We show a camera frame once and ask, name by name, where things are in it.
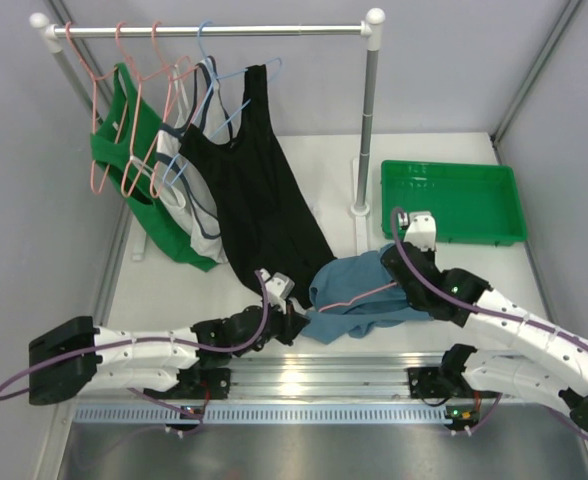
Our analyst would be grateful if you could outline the green plastic tray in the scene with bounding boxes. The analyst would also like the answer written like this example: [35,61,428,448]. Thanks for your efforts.
[381,159,527,246]

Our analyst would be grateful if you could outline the blue hanger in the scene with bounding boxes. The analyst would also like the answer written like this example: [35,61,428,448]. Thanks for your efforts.
[163,19,283,187]

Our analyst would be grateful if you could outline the metal clothes rack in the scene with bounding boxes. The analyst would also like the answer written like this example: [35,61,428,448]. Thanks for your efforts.
[29,8,386,253]

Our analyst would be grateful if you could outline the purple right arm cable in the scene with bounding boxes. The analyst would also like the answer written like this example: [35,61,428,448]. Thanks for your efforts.
[389,207,588,451]

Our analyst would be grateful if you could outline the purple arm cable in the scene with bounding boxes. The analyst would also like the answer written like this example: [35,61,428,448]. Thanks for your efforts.
[0,269,273,436]
[389,207,588,451]

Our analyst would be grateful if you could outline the green tank top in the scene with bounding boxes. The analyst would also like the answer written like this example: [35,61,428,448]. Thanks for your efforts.
[108,63,216,272]

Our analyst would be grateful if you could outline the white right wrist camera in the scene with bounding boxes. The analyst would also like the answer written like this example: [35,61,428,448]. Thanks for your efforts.
[397,211,437,252]

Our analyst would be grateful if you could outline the blue tank top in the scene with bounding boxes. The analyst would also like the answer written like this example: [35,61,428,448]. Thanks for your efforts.
[301,244,430,345]

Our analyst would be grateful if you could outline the pink hanger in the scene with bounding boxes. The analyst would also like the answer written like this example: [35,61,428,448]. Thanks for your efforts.
[115,21,167,198]
[65,21,127,195]
[317,282,397,312]
[149,21,195,199]

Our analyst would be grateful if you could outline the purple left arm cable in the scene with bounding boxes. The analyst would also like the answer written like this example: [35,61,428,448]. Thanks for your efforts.
[0,269,273,436]

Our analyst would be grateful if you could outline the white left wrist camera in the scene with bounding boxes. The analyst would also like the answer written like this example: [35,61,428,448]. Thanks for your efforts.
[259,269,295,311]

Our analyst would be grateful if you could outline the grey slotted cable duct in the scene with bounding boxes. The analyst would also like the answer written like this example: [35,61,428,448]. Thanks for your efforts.
[73,403,480,424]

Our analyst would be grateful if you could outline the black tank top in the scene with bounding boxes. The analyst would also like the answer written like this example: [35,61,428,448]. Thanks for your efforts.
[180,65,335,309]

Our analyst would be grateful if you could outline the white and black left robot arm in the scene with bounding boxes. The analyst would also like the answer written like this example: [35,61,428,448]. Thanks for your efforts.
[28,306,310,406]

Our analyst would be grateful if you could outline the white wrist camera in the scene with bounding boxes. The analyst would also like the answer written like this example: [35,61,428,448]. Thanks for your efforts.
[397,211,437,252]
[259,269,295,311]

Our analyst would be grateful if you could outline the white navy-trimmed tank top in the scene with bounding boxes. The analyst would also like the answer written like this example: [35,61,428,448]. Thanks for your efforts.
[156,56,232,264]

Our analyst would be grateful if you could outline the aluminium mounting rail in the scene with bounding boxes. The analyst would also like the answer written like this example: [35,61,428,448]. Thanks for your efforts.
[202,352,443,403]

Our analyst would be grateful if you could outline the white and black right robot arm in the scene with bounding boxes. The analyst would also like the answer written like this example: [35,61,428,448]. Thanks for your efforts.
[381,242,588,432]

